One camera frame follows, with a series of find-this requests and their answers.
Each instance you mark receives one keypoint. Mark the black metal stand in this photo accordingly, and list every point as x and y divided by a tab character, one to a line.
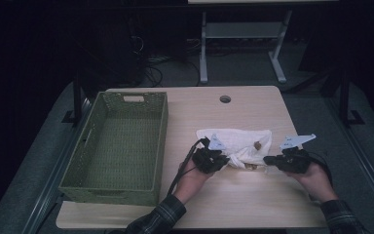
344	97
77	97

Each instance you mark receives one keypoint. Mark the white metal frame table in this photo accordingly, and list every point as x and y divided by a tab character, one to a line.
240	30

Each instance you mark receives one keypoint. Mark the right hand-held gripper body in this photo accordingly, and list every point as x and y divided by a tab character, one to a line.
293	161

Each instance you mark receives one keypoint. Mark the person's left hand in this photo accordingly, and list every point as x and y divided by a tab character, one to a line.
190	183

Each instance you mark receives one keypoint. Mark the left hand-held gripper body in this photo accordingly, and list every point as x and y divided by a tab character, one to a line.
207	159

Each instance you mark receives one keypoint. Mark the aluminium rail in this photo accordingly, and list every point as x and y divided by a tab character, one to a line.
366	182
50	191

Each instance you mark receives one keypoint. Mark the green woven basket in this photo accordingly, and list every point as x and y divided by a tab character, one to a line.
120	149

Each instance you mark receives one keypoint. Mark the person's right hand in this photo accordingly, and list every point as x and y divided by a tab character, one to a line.
318	183

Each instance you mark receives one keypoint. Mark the white towel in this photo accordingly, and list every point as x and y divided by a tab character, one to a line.
240	143

